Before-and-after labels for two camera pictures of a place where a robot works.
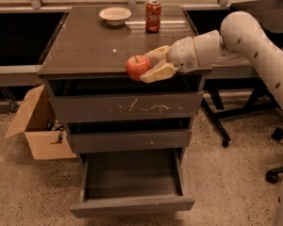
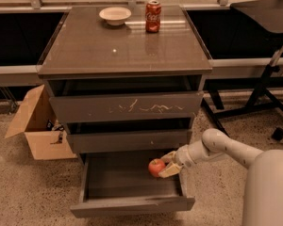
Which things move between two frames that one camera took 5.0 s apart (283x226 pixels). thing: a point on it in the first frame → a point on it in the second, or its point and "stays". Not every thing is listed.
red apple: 136,65 → 155,167
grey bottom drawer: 136,181 stays
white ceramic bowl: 115,15 stays
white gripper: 181,54 → 182,157
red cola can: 153,16 stays
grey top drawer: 120,105 stays
